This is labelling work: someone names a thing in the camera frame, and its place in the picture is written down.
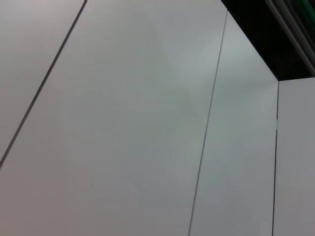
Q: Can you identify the grey metal ceiling beam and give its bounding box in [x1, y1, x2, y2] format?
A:
[264, 0, 315, 76]

